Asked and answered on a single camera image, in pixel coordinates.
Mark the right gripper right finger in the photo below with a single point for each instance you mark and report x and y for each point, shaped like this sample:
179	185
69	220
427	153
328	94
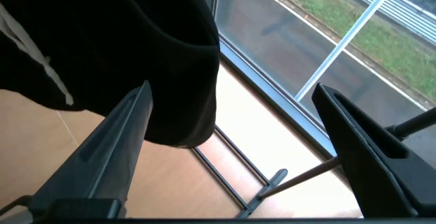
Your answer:
371	162

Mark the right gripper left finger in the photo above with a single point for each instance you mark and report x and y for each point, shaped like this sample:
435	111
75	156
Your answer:
98	162

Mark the black shorts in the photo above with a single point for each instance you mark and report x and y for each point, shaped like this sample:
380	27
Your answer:
119	47

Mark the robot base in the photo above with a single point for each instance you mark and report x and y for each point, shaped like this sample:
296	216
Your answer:
13	205

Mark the black clothes rack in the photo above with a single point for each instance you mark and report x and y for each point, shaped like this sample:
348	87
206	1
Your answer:
299	178

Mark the window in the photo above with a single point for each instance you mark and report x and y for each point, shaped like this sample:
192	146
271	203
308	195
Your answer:
289	47

